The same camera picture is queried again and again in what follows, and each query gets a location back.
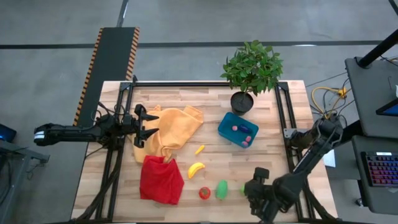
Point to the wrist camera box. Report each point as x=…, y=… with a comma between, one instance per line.
x=261, y=175
x=128, y=120

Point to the potted green bonsai plant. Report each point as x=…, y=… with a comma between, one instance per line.
x=252, y=67

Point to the tablet with blue screen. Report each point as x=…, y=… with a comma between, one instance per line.
x=390, y=109

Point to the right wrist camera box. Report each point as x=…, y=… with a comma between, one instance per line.
x=261, y=175

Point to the green toy cucumber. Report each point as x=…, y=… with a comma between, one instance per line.
x=221, y=189

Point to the white paper sheet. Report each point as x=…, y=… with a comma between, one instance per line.
x=329, y=158

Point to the orange cloth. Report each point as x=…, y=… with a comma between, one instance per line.
x=175, y=130

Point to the black aluminium table frame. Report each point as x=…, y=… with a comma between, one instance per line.
x=186, y=84

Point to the teal plastic tupperware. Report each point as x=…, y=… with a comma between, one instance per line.
x=228, y=132

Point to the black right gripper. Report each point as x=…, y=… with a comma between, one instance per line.
x=267, y=199

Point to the grey desk with pole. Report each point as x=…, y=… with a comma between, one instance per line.
x=370, y=93

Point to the backlit keyboard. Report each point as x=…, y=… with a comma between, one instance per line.
x=382, y=169

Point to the red toy tomato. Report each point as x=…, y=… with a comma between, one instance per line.
x=204, y=193

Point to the small yellow toy vegetable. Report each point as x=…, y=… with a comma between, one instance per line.
x=199, y=149

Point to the grey metal stand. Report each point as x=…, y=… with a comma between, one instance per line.
x=18, y=154

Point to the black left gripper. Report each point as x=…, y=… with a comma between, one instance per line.
x=140, y=126

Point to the blue-lit black device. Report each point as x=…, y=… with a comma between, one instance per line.
x=7, y=133

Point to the yellow toy banana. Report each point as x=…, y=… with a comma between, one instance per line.
x=195, y=170

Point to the small pink toy fruit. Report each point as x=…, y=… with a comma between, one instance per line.
x=245, y=144
x=234, y=127
x=248, y=138

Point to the green toy lime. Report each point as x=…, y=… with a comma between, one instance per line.
x=242, y=189

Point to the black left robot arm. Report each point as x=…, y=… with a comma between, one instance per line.
x=71, y=133

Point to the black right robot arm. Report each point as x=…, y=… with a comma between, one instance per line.
x=311, y=161

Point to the red cloth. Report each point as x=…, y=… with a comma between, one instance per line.
x=160, y=182

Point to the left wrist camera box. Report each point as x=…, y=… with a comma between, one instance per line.
x=128, y=120

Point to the grey desk with keyboard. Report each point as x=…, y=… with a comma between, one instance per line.
x=376, y=199

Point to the black hazard-striped floor mat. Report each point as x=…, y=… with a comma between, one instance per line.
x=112, y=56

